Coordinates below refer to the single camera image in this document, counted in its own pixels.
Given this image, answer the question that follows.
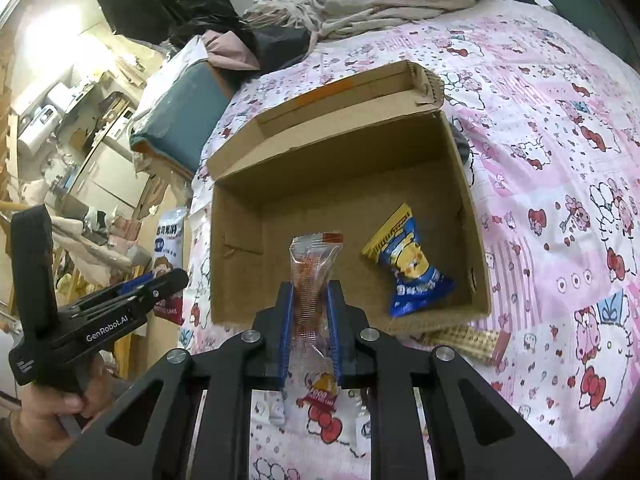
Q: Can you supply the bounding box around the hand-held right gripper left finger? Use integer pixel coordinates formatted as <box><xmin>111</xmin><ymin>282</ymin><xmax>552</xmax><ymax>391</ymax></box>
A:
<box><xmin>47</xmin><ymin>282</ymin><xmax>301</xmax><ymax>480</ymax></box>

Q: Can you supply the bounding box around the person's left hand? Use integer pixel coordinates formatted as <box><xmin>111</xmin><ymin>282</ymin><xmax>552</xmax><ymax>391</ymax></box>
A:
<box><xmin>10</xmin><ymin>352</ymin><xmax>118</xmax><ymax>458</ymax></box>

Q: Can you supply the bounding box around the blue yellow snack packet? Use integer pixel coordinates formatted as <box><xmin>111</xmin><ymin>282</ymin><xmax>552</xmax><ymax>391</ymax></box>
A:
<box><xmin>361</xmin><ymin>203</ymin><xmax>456</xmax><ymax>317</ymax></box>

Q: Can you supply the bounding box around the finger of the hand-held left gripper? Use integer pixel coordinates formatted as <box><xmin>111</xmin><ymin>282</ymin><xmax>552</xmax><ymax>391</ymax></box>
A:
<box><xmin>75</xmin><ymin>272</ymin><xmax>168</xmax><ymax>311</ymax></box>
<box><xmin>67</xmin><ymin>268</ymin><xmax>190</xmax><ymax>320</ymax></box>

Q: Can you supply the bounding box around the white appliance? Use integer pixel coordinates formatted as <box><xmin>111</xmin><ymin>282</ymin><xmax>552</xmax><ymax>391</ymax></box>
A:
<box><xmin>16</xmin><ymin>82</ymin><xmax>72</xmax><ymax>155</ymax></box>

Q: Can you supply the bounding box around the pink cloth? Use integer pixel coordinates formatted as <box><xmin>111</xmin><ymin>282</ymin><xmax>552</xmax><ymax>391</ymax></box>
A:
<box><xmin>202</xmin><ymin>30</ymin><xmax>262</xmax><ymax>72</ymax></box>

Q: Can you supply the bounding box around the teal box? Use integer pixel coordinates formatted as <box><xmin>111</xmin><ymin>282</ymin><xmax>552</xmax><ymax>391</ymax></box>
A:
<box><xmin>129</xmin><ymin>37</ymin><xmax>237</xmax><ymax>177</ymax></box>

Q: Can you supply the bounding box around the dark grey cloth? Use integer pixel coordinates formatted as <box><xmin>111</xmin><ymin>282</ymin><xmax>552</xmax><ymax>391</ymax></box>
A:
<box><xmin>449</xmin><ymin>116</ymin><xmax>474</xmax><ymax>167</ymax></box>

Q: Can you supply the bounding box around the pink cartoon bedsheet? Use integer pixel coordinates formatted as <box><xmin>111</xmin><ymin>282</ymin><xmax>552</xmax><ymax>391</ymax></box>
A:
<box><xmin>177</xmin><ymin>0</ymin><xmax>640</xmax><ymax>480</ymax></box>

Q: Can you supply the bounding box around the white blue snack bag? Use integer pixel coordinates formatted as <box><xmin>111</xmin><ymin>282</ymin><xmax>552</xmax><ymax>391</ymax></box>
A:
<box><xmin>152</xmin><ymin>207</ymin><xmax>188</xmax><ymax>326</ymax></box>

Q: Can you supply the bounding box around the person's left forearm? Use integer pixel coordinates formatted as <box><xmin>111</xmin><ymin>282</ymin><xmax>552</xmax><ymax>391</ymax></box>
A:
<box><xmin>0</xmin><ymin>410</ymin><xmax>48</xmax><ymax>480</ymax></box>

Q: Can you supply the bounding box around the clear orange snack packet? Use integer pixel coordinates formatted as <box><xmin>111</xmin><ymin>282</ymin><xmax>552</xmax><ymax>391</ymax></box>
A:
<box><xmin>289</xmin><ymin>232</ymin><xmax>347</xmax><ymax>411</ymax></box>

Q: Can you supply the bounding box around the beige wafer packet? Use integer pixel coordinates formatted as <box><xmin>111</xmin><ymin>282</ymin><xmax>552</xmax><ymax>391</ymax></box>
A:
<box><xmin>425</xmin><ymin>325</ymin><xmax>511</xmax><ymax>364</ymax></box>

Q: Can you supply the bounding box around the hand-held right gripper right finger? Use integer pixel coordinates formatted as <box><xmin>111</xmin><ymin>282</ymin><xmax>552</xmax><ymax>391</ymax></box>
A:
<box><xmin>325</xmin><ymin>280</ymin><xmax>574</xmax><ymax>480</ymax></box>

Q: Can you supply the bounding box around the brown cardboard box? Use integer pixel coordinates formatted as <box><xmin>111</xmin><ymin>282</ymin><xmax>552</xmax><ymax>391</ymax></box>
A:
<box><xmin>206</xmin><ymin>60</ymin><xmax>493</xmax><ymax>337</ymax></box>

